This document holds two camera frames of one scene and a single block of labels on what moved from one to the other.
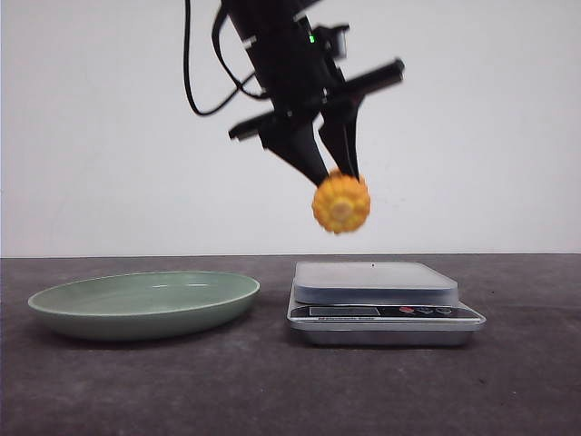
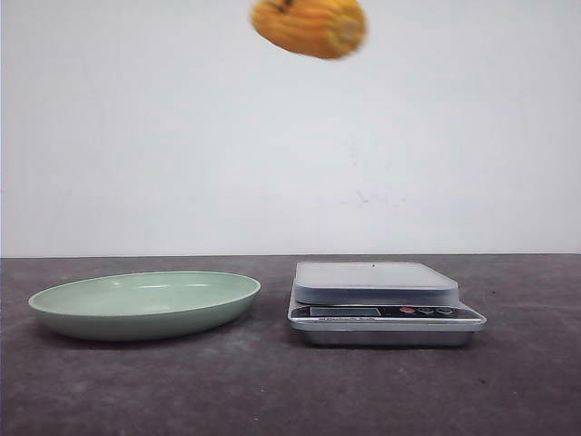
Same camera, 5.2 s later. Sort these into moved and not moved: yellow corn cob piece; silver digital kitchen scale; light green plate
Moved: yellow corn cob piece
Not moved: silver digital kitchen scale; light green plate
